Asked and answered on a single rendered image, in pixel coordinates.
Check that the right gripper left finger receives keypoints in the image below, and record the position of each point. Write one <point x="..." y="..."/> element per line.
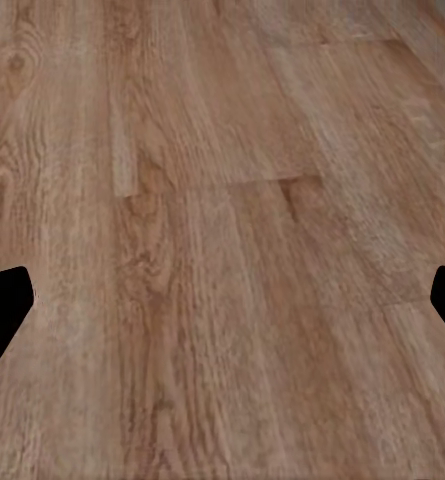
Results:
<point x="16" y="299"/>

